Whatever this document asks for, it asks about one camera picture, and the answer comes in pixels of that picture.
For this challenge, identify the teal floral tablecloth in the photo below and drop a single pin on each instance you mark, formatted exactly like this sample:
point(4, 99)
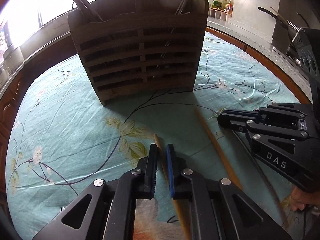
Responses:
point(63, 138)

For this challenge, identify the yellow oil bottle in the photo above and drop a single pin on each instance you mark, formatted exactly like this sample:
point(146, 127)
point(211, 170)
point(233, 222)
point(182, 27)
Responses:
point(216, 4)

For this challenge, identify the person right hand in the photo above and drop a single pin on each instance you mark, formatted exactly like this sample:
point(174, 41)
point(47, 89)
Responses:
point(299, 199)

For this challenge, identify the metal chopstick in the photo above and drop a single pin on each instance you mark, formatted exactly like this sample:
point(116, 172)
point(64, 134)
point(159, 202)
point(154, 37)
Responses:
point(81, 0)
point(266, 181)

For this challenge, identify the wooden utensil holder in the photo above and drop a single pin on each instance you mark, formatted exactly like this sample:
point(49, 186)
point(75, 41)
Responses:
point(135, 46)

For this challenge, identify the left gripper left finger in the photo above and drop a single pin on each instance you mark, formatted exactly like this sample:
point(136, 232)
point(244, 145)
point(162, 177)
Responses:
point(135, 184)

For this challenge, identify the wooden chopstick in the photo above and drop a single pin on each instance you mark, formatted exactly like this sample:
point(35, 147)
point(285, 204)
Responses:
point(180, 206)
point(229, 169)

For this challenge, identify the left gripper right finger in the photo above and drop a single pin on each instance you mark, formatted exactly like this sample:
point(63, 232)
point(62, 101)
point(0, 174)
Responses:
point(191, 187)

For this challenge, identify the large white rice cooker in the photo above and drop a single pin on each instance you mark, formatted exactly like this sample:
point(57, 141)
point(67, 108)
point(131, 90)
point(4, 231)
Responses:
point(13, 57)

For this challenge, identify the black wok with handle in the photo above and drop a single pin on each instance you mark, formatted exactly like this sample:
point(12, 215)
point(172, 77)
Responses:
point(290, 29)

